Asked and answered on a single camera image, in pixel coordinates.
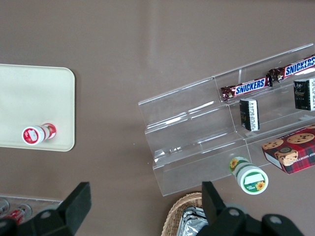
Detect small black snack box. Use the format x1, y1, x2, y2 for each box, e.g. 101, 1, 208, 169
293, 78, 315, 112
239, 98, 261, 132

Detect green sunflower yogurt bottle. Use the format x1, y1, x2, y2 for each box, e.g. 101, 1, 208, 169
228, 156, 269, 195

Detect red soda cans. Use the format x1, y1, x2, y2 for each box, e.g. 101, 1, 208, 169
3, 203, 33, 220

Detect light tan wicker basket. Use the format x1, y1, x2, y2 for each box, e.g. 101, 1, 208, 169
161, 192, 210, 236

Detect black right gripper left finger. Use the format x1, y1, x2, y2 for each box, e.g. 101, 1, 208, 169
0, 181, 93, 236

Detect clear acrylic tiered stand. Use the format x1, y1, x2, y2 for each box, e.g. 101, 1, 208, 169
137, 43, 315, 197

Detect small red yogurt bottle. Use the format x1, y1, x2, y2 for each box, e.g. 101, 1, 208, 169
21, 122, 58, 147

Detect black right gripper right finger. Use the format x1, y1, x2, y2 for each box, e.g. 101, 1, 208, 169
196, 181, 305, 236

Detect Snickers chocolate bar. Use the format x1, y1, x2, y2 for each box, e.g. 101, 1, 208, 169
267, 54, 315, 85
220, 76, 274, 103

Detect silver foil packet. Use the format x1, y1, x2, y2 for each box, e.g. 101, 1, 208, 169
181, 206, 209, 236

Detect clear acrylic bottle rack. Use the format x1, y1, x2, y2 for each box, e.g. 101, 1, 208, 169
0, 195, 65, 223

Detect pale rectangular plastic tray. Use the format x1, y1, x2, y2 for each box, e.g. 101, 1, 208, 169
0, 63, 75, 152

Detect red plaid cookie box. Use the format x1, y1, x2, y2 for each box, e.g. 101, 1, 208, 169
261, 124, 315, 175

